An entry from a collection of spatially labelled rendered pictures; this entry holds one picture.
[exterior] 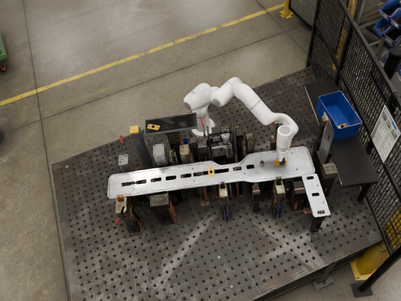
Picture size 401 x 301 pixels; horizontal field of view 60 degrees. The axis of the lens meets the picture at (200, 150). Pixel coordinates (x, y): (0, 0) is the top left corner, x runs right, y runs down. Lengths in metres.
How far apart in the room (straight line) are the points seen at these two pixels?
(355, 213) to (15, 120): 3.92
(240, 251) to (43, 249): 1.97
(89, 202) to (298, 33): 3.47
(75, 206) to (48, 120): 1.94
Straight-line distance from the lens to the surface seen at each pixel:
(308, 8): 4.76
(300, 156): 2.40
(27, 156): 4.35
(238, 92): 2.05
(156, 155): 2.33
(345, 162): 2.38
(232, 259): 2.38
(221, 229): 2.45
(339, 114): 2.62
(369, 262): 2.94
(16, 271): 3.71
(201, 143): 2.36
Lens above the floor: 2.96
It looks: 54 degrees down
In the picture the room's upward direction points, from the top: 12 degrees counter-clockwise
